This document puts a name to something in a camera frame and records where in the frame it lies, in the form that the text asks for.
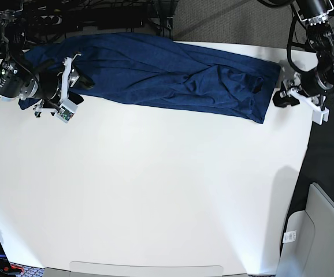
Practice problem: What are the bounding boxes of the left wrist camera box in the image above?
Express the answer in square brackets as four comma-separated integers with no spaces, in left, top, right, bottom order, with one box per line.
[312,108,329,125]

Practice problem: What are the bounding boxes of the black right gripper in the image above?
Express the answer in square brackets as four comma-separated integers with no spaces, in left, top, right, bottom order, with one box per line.
[25,69,95,106]

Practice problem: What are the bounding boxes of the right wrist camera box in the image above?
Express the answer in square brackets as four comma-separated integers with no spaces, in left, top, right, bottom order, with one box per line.
[55,99,78,123]

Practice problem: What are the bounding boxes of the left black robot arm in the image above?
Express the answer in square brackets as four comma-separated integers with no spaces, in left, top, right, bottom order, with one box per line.
[261,1,334,111]

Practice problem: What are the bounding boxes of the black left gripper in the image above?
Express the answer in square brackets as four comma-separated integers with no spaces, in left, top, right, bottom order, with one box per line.
[272,70,326,108]

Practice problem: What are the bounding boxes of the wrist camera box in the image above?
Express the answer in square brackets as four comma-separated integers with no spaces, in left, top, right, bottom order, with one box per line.
[55,99,78,123]
[312,108,329,125]

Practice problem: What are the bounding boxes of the blue long-sleeve shirt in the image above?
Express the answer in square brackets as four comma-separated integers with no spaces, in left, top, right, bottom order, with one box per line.
[25,33,281,123]

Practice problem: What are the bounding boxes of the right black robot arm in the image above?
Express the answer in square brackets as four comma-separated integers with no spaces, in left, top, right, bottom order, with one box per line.
[0,9,95,112]

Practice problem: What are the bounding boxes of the beige plastic bin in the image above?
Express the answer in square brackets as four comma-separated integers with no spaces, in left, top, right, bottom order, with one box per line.
[276,183,334,276]

